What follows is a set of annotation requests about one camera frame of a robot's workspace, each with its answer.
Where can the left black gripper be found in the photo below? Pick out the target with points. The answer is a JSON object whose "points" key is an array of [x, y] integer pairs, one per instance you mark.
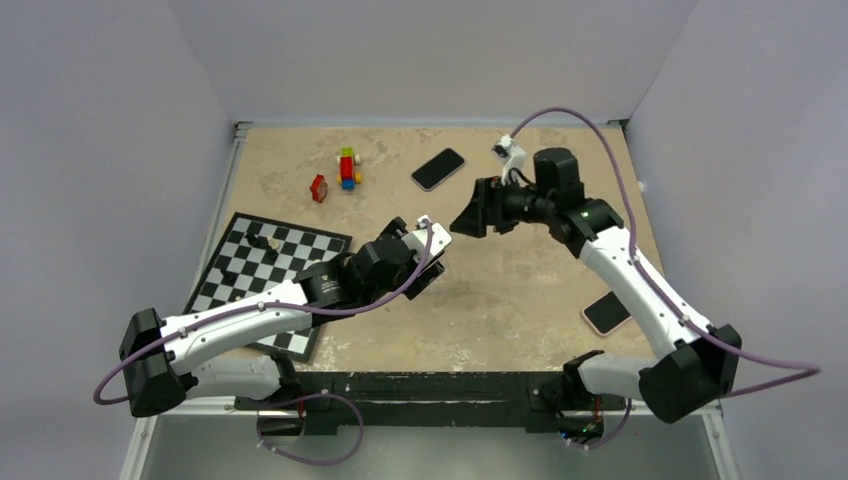
{"points": [[428, 275]]}

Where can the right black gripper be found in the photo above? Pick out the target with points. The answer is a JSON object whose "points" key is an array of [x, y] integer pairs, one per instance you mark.
{"points": [[487, 208]]}

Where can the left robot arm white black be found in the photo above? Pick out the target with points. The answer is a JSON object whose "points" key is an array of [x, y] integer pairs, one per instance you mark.
{"points": [[165, 361]]}

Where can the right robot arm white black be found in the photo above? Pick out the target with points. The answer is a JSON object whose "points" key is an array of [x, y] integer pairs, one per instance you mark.
{"points": [[693, 362]]}

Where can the phone in pink case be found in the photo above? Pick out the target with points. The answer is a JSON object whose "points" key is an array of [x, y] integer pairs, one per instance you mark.
{"points": [[606, 314]]}

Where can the colourful toy brick car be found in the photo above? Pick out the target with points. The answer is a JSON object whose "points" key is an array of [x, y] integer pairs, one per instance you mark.
{"points": [[348, 162]]}

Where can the red owl toy block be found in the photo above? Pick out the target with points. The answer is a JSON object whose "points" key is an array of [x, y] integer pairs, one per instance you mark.
{"points": [[318, 188]]}

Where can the black white chessboard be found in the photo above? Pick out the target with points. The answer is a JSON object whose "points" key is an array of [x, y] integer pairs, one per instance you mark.
{"points": [[237, 270]]}

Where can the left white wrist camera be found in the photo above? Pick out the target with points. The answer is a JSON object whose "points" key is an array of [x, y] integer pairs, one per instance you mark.
{"points": [[428, 237]]}

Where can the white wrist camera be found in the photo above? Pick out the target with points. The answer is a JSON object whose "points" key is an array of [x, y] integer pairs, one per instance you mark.
{"points": [[428, 237], [511, 156]]}

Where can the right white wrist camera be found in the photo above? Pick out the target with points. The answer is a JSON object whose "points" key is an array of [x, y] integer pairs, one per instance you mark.
{"points": [[511, 156]]}

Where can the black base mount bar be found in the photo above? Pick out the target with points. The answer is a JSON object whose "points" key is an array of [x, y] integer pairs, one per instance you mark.
{"points": [[320, 403]]}

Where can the aluminium frame rail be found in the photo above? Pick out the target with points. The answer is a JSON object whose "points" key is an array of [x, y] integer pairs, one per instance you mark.
{"points": [[144, 428]]}

